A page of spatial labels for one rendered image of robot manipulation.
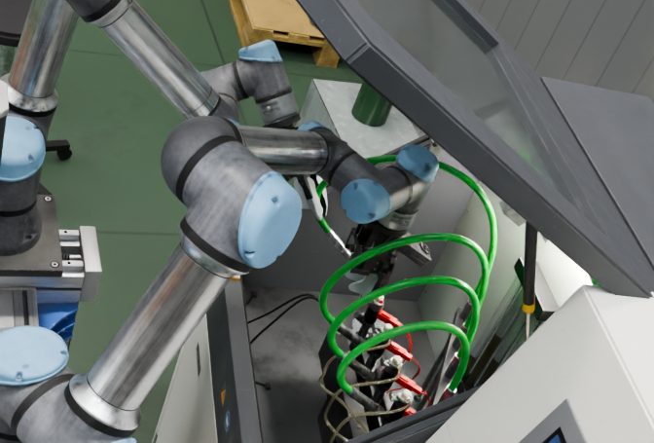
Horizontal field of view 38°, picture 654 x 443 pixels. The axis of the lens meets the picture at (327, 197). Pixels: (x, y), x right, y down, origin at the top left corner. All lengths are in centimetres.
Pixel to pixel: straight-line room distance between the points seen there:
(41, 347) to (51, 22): 61
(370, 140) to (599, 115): 174
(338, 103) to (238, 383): 210
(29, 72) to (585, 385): 111
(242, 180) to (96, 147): 270
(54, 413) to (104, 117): 279
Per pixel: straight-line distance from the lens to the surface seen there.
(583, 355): 143
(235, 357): 193
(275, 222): 123
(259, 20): 477
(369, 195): 156
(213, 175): 125
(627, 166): 192
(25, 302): 197
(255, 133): 144
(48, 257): 190
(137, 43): 163
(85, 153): 387
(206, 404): 211
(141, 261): 345
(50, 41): 179
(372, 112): 372
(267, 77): 182
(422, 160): 165
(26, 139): 180
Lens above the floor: 236
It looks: 36 degrees down
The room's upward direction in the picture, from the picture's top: 22 degrees clockwise
